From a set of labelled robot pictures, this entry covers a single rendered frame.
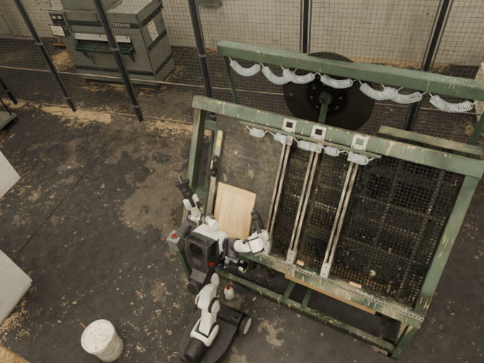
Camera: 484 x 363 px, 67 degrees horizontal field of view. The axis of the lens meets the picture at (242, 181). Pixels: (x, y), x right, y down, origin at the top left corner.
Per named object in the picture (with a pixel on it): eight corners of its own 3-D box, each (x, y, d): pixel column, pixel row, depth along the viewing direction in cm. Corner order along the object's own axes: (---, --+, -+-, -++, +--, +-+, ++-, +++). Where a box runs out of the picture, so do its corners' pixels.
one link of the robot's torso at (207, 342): (209, 348, 334) (207, 343, 324) (191, 339, 341) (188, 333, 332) (220, 328, 346) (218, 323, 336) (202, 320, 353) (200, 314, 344)
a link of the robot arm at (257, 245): (263, 230, 271) (262, 236, 251) (267, 243, 271) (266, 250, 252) (249, 235, 272) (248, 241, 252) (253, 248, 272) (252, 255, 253)
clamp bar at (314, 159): (286, 258, 315) (276, 270, 294) (317, 123, 276) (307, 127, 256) (297, 262, 311) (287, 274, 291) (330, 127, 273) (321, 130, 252)
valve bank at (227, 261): (198, 263, 355) (194, 251, 338) (206, 252, 364) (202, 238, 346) (243, 284, 336) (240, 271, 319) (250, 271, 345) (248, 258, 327)
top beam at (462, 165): (197, 106, 321) (191, 106, 312) (199, 95, 317) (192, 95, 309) (480, 176, 237) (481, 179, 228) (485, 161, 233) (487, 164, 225)
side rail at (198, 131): (188, 216, 362) (181, 220, 352) (202, 106, 326) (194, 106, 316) (193, 218, 359) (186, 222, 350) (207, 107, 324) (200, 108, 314)
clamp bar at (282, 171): (262, 248, 324) (251, 259, 303) (289, 117, 285) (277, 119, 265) (272, 252, 320) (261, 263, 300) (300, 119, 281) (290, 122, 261)
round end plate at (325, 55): (281, 126, 350) (280, 47, 292) (284, 123, 353) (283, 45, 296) (364, 147, 319) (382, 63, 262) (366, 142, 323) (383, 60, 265)
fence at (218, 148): (206, 227, 347) (204, 228, 344) (220, 130, 316) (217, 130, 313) (210, 228, 345) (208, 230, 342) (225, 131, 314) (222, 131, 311)
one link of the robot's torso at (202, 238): (212, 284, 277) (215, 246, 261) (176, 268, 290) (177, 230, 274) (231, 263, 301) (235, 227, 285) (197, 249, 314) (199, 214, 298)
